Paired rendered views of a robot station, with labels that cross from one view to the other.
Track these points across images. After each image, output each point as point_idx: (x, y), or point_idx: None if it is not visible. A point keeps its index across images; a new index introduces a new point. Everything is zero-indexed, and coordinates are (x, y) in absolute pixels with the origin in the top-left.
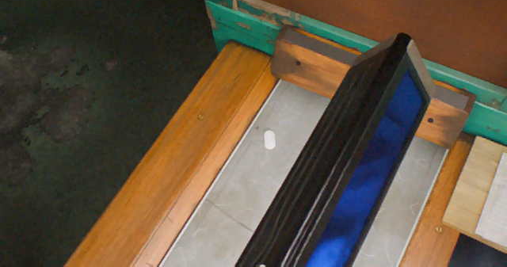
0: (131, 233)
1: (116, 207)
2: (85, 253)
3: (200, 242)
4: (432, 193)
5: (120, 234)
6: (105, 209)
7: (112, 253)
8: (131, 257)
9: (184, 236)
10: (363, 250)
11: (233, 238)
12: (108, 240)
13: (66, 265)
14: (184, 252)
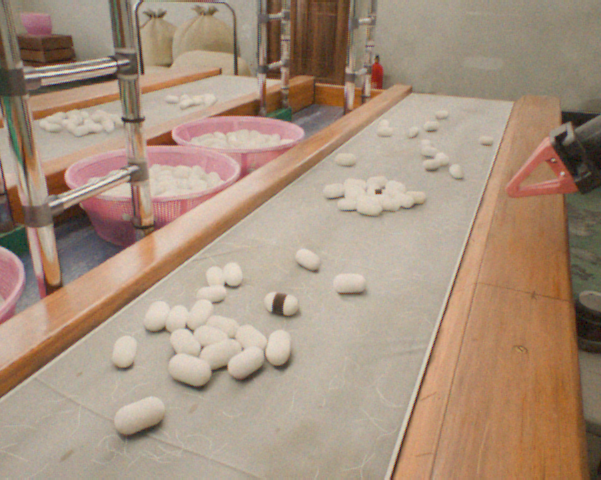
0: (490, 419)
1: (561, 463)
2: (553, 387)
3: (348, 445)
4: None
5: (511, 415)
6: (584, 461)
7: (501, 389)
8: (463, 385)
9: (385, 453)
10: (6, 457)
11: (282, 456)
12: (528, 407)
13: (573, 372)
14: (374, 428)
